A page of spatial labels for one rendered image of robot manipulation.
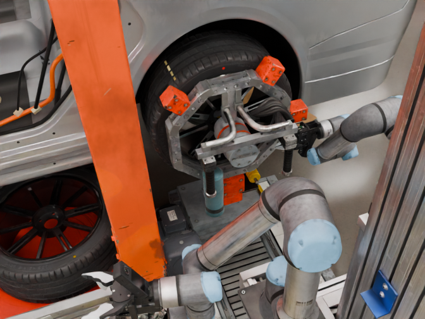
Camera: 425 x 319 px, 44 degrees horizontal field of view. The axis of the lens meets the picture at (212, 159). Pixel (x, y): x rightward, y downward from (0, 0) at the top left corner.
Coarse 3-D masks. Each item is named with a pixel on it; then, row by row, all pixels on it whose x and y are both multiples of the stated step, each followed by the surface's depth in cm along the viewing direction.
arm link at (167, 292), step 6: (174, 276) 130; (162, 282) 128; (168, 282) 128; (174, 282) 128; (162, 288) 127; (168, 288) 127; (174, 288) 127; (162, 294) 126; (168, 294) 126; (174, 294) 126; (162, 300) 126; (168, 300) 127; (174, 300) 127; (168, 306) 128; (174, 306) 128
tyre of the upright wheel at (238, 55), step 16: (208, 32) 220; (224, 32) 221; (240, 32) 226; (176, 48) 218; (192, 48) 215; (208, 48) 212; (224, 48) 211; (240, 48) 213; (256, 48) 220; (160, 64) 220; (176, 64) 212; (192, 64) 208; (208, 64) 206; (224, 64) 208; (240, 64) 210; (256, 64) 213; (144, 80) 227; (160, 80) 215; (176, 80) 208; (192, 80) 208; (144, 96) 226; (144, 112) 228; (160, 112) 213; (160, 128) 219; (160, 144) 225
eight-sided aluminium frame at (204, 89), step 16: (208, 80) 206; (224, 80) 208; (240, 80) 206; (256, 80) 208; (192, 96) 208; (208, 96) 205; (272, 96) 217; (288, 96) 222; (192, 112) 208; (176, 128) 211; (176, 144) 218; (272, 144) 237; (176, 160) 224; (256, 160) 241; (224, 176) 241
